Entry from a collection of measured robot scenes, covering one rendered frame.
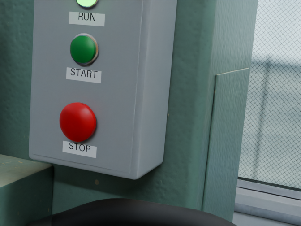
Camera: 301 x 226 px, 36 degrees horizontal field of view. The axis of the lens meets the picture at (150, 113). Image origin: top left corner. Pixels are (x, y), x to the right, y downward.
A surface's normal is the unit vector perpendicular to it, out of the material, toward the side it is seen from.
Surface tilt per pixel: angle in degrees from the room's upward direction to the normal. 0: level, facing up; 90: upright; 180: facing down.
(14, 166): 0
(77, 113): 81
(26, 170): 0
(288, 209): 90
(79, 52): 93
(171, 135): 90
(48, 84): 90
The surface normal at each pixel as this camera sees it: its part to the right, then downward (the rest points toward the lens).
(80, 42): -0.36, 0.07
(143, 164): 0.93, 0.14
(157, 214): -0.22, -0.50
